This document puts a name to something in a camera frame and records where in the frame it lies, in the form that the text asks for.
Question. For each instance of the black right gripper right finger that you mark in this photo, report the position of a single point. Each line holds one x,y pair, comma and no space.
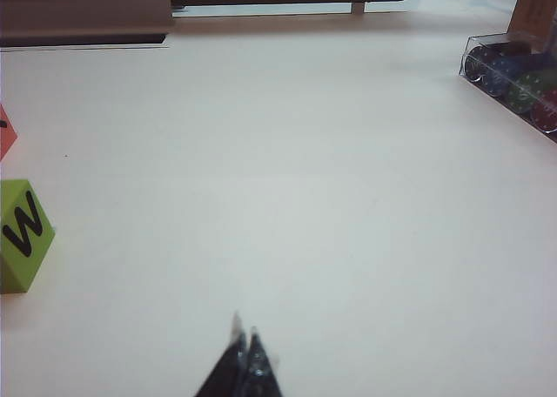
261,379

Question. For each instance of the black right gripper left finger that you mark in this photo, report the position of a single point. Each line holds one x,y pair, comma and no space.
226,379

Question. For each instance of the green block O and 3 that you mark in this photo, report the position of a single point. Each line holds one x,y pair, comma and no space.
22,231

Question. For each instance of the orange block with Y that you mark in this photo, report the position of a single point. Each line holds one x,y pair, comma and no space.
5,140

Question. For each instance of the black poker chip stack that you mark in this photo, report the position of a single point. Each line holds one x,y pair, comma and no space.
476,64

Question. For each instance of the blue poker chip stack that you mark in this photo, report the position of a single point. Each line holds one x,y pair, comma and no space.
500,72

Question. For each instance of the red poker chip stack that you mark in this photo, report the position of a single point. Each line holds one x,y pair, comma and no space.
548,112

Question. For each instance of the green poker chip stack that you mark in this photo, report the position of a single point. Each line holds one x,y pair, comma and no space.
526,90

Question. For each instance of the clear poker chip case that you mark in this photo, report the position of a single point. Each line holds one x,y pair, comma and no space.
472,40

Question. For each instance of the brown wooden box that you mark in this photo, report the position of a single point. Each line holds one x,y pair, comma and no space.
535,14

